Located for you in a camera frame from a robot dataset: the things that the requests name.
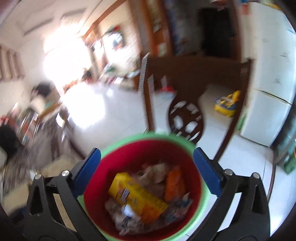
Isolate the striped beige cloth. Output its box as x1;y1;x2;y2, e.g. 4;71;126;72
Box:
0;153;82;209

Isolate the black clothing pile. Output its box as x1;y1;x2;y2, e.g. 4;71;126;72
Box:
32;83;56;98

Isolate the white refrigerator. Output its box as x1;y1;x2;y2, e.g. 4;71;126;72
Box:
239;2;296;147

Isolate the white blue wrapper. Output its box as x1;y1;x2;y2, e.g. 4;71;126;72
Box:
165;193;193;223

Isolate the red bin with green rim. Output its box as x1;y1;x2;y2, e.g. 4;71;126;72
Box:
77;131;211;240

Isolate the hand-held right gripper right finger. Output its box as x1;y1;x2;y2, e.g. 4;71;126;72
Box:
193;147;271;241

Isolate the yellow toy car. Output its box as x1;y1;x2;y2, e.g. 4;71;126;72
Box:
214;90;241;117

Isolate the carved wooden chair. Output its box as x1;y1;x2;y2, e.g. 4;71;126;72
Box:
139;53;252;163

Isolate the black coat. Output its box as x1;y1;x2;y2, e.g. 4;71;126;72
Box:
0;126;21;160

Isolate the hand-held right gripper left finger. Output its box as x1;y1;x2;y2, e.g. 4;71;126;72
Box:
24;148;107;241

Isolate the wall television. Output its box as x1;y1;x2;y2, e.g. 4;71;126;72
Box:
111;35;125;50

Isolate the clear plastic bottle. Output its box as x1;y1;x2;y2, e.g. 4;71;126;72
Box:
105;198;148;235

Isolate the yellow medicine box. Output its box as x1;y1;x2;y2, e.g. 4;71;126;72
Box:
109;172;169;224

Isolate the orange snack bag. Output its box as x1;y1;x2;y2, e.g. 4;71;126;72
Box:
165;165;186;202

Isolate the floral paper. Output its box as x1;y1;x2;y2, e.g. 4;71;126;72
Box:
136;160;173;186

